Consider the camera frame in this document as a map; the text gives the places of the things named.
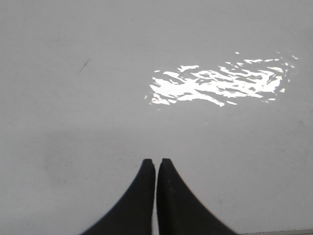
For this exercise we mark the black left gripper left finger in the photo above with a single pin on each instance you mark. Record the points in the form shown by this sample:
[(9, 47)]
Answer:
[(132, 214)]

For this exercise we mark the white whiteboard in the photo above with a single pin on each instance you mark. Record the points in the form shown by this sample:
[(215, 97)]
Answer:
[(90, 88)]

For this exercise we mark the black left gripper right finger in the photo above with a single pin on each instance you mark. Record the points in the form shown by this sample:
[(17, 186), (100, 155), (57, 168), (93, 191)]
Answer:
[(179, 212)]

